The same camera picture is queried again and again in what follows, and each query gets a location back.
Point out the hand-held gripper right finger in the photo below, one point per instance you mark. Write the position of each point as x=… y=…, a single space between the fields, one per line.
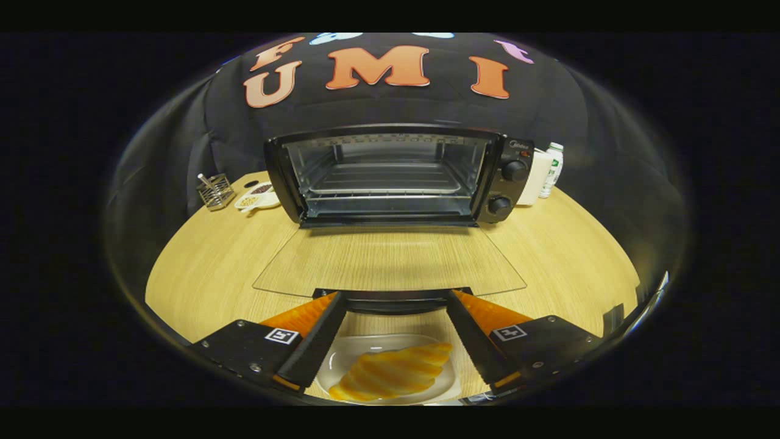
x=472 y=344

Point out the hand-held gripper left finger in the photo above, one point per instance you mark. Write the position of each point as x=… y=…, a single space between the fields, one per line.
x=317 y=344

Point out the yellow croissant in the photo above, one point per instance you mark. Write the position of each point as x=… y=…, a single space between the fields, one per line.
x=390 y=372

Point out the black toaster oven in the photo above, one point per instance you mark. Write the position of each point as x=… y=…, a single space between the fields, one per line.
x=515 y=183

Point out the white pop-up toaster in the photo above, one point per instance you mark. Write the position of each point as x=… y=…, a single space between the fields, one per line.
x=535 y=180

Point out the white plate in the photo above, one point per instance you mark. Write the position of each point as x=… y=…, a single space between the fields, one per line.
x=344 y=360

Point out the white divided snack dish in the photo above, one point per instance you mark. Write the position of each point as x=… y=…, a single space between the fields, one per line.
x=259 y=198

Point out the clear bottle with green label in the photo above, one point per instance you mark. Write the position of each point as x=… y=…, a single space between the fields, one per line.
x=554 y=167

